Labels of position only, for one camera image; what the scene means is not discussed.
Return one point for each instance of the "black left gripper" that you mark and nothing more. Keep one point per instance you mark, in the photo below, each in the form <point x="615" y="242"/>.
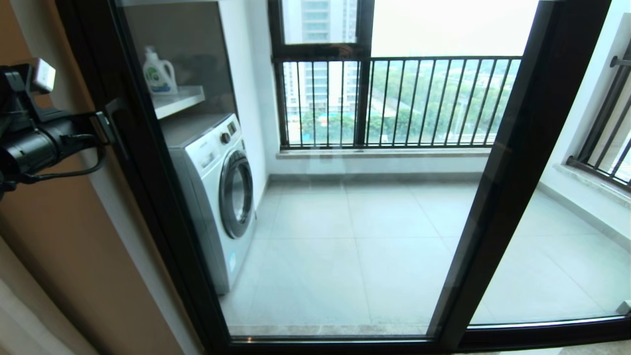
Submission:
<point x="54" y="140"/>

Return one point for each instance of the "black framed sliding glass door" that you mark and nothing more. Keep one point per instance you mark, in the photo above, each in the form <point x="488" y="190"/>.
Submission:
<point x="554" y="93"/>

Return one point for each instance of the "white detergent bottle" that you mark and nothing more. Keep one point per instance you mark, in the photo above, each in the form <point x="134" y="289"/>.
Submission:
<point x="160" y="76"/>

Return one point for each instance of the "dark grey cabinet panel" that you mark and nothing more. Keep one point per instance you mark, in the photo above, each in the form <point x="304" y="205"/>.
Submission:
<point x="197" y="44"/>

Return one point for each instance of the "white front-load washing machine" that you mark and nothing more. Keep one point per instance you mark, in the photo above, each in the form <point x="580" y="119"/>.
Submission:
<point x="212" y="197"/>

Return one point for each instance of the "grey stone window sill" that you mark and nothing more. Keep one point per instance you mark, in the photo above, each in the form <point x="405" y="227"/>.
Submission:
<point x="586" y="183"/>
<point x="384" y="153"/>

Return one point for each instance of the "black balcony railing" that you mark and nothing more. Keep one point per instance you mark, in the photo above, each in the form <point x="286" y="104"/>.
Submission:
<point x="419" y="60"/>

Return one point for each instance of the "black framed fixed glass door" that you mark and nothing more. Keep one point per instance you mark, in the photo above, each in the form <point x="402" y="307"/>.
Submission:
<point x="567" y="251"/>

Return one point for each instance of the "black outer door frame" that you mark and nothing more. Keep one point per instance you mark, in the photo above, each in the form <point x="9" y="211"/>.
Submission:
<point x="123" y="158"/>

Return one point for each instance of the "white wall shelf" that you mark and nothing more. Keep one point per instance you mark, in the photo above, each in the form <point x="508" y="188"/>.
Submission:
<point x="180" y="99"/>

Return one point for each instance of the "black window frame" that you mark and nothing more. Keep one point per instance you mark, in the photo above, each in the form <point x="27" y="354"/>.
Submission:
<point x="364" y="98"/>

